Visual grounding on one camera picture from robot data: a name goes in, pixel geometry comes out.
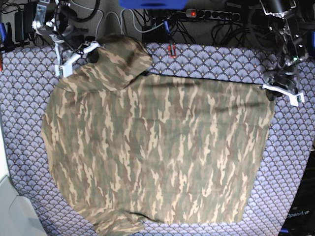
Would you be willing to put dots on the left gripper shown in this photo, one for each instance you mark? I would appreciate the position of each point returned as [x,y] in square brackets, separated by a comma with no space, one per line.
[283,82]

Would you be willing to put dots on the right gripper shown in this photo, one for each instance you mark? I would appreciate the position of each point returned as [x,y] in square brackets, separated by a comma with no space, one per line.
[71,46]

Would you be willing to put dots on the camouflage T-shirt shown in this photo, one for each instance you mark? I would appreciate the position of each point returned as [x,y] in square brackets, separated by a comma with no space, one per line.
[125,146]

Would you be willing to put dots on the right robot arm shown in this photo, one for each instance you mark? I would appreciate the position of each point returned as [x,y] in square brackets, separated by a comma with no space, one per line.
[53,18]

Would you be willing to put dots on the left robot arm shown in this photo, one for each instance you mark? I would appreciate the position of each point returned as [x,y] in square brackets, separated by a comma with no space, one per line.
[292,49]

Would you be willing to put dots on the black power adapter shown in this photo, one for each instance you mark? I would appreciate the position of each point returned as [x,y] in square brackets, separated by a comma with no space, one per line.
[22,25]

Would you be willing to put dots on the red and black clamp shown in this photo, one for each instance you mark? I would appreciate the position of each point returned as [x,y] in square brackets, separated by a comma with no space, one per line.
[172,50]

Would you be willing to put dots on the blue table clamp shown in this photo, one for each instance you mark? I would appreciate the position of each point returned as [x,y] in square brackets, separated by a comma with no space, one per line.
[3,32]

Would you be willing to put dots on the black power strip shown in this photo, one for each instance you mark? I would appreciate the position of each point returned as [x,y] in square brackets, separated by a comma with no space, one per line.
[213,15]

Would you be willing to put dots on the black box labelled OpenArm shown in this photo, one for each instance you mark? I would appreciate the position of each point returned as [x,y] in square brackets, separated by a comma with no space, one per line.
[300,220]

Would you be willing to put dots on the white plastic bin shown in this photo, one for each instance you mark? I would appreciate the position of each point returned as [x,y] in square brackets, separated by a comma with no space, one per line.
[17,215]

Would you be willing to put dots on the blue camera mount bar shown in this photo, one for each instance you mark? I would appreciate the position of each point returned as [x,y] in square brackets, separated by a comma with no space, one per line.
[153,4]

